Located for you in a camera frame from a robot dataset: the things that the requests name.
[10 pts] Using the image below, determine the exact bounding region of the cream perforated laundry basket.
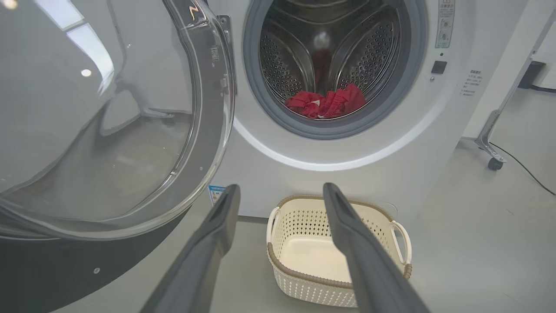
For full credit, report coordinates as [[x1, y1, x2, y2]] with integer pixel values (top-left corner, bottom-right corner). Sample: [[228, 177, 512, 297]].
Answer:
[[266, 194, 412, 308]]

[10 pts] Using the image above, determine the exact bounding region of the stainless steel washing machine drum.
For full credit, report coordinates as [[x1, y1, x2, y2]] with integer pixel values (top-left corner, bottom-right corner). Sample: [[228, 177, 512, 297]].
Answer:
[[259, 0, 401, 120]]

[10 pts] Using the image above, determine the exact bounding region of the metal frame leg with caster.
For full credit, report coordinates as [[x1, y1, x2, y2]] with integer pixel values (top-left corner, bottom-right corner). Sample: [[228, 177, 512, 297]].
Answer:
[[474, 9, 556, 171]]

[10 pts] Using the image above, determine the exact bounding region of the blue energy label sticker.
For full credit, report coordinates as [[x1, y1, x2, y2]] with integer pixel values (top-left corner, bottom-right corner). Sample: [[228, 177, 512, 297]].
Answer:
[[208, 185, 226, 206]]

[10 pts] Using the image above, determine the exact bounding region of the grey warning sticker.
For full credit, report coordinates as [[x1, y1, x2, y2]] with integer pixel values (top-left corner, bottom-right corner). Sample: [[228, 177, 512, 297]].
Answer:
[[436, 0, 455, 48]]

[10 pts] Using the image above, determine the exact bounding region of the white front-load washing machine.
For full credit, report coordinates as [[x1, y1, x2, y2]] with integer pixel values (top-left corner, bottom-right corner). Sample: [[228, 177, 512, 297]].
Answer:
[[206, 0, 528, 229]]

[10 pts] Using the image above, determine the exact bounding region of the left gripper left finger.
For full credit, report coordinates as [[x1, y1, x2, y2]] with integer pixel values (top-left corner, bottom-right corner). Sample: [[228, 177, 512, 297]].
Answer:
[[139, 184, 242, 313]]

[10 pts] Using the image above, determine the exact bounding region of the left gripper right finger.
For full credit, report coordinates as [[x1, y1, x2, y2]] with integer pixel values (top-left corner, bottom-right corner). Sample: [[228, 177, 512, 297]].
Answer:
[[322, 183, 430, 313]]

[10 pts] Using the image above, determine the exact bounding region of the black wall box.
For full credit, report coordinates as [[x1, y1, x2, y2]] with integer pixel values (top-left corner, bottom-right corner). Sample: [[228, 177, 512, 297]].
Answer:
[[518, 61, 546, 90]]

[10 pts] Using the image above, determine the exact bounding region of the washing machine glass door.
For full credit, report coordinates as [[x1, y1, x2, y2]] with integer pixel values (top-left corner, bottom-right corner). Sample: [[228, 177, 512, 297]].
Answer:
[[0, 0, 237, 313]]

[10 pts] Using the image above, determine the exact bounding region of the metal door hinge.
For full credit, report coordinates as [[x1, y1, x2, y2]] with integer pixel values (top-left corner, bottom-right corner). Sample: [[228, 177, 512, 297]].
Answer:
[[216, 14, 237, 97]]

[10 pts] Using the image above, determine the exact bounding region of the black floor cable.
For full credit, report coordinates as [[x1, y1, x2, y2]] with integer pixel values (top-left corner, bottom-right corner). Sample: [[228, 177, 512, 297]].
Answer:
[[490, 141, 556, 196]]

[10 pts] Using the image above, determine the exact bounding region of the white partition board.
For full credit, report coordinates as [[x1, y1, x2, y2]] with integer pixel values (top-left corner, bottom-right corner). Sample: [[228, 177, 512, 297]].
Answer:
[[461, 0, 556, 140]]

